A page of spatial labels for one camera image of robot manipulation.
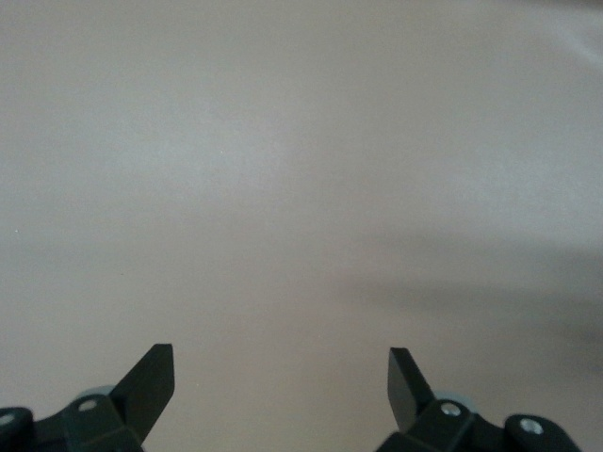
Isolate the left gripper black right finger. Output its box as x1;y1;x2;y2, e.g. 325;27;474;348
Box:
376;347;581;452

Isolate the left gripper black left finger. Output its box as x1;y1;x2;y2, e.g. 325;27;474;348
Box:
0;343;176;452

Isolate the brown table cover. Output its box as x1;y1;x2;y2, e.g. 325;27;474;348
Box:
0;0;603;452

